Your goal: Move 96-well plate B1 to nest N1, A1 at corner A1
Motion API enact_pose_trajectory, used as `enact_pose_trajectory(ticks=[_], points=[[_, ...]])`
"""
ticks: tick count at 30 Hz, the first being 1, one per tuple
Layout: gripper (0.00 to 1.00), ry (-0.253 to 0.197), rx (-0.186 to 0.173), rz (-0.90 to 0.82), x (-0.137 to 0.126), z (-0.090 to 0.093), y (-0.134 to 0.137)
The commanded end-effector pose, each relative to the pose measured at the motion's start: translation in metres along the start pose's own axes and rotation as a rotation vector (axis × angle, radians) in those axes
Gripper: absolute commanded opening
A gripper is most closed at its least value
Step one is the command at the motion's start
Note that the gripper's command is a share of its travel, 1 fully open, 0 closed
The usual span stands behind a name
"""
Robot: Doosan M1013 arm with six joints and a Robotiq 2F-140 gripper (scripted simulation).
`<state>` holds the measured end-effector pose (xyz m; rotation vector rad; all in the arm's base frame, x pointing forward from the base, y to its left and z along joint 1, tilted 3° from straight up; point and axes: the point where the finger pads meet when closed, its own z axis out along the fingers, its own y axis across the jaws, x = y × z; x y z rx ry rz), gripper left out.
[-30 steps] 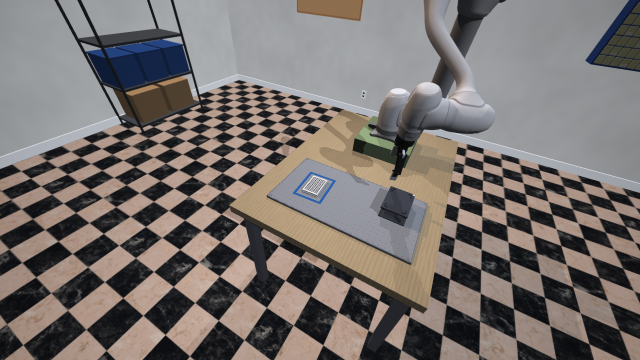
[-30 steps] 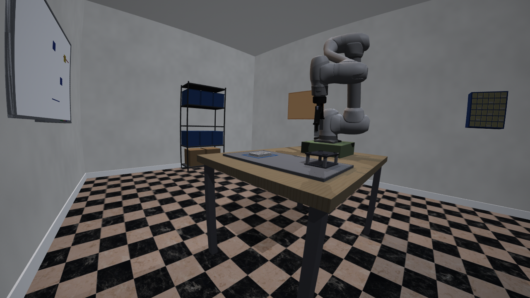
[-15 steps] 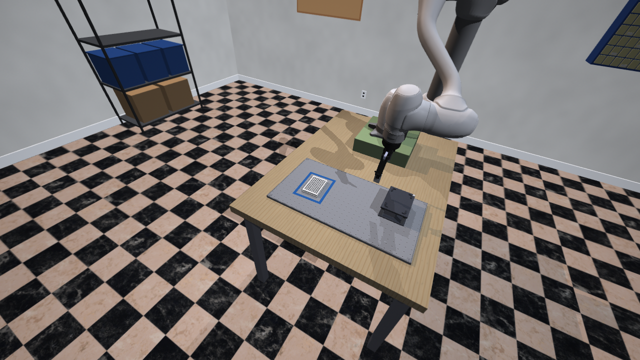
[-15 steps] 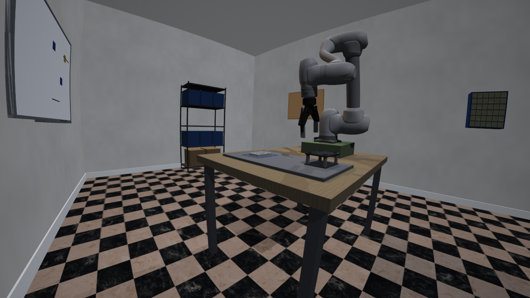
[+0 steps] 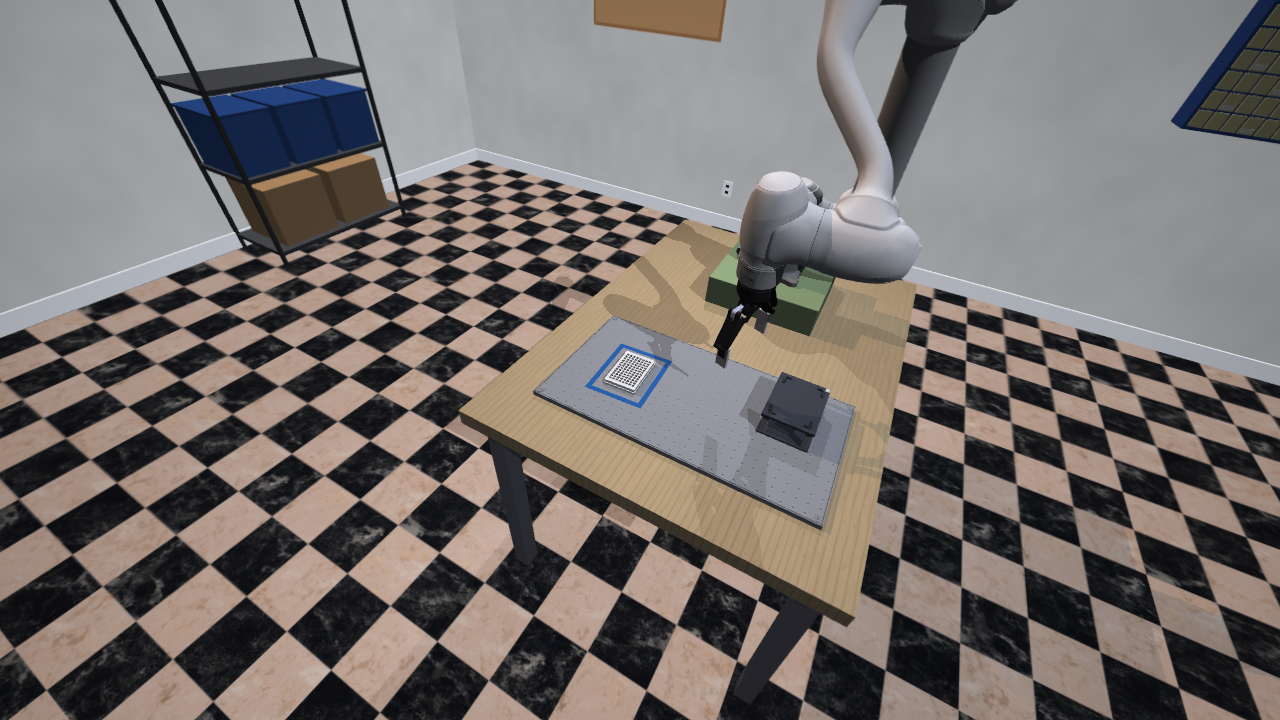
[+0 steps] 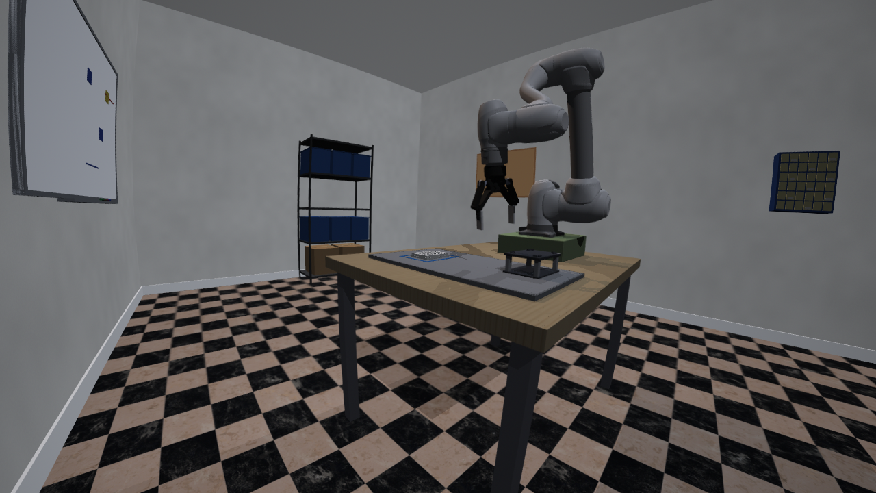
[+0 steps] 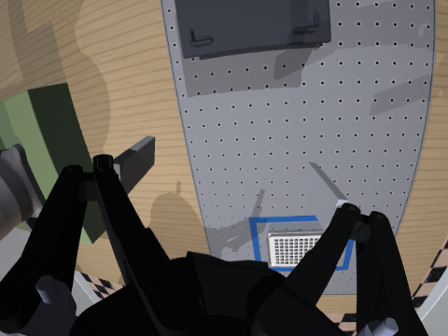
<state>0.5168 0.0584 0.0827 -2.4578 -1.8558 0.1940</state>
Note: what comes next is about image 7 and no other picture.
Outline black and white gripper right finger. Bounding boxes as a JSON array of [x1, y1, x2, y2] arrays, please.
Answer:
[[250, 162, 428, 336]]

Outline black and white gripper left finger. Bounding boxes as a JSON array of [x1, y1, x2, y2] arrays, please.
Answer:
[[0, 136, 203, 336]]

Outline blue tape rectangle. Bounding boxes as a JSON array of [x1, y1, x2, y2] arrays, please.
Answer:
[[249, 216, 354, 272]]

